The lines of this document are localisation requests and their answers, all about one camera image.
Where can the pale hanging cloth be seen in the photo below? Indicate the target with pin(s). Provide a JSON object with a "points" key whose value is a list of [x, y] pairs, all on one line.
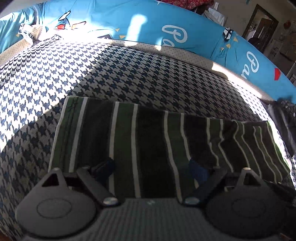
{"points": [[215, 14]]}

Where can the green striped shirt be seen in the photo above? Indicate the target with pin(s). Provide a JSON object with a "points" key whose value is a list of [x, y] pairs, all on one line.
{"points": [[150, 143]]}

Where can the white appliance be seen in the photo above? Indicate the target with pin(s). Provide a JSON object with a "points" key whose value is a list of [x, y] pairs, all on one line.
{"points": [[281, 51]]}

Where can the houndstooth blanket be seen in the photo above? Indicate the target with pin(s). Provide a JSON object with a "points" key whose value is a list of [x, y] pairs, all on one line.
{"points": [[115, 76]]}

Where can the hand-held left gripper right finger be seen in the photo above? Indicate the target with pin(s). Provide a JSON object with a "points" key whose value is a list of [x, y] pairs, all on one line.
{"points": [[197, 171]]}

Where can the grey patterned garment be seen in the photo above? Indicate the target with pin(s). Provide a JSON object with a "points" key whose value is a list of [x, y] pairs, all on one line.
{"points": [[286, 105]]}

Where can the blue cartoon print quilt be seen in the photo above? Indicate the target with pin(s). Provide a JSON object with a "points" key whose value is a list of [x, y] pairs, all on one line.
{"points": [[138, 23]]}

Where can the wooden door frame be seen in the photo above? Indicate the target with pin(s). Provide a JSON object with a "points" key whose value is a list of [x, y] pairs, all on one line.
{"points": [[251, 20]]}

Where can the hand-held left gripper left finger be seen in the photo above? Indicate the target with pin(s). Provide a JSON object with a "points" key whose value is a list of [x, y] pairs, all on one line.
{"points": [[104, 169]]}

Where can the black garment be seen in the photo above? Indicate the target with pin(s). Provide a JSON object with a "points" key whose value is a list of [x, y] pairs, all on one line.
{"points": [[284, 132]]}

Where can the red floral cloth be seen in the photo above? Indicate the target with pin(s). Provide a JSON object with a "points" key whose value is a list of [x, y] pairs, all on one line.
{"points": [[189, 3]]}

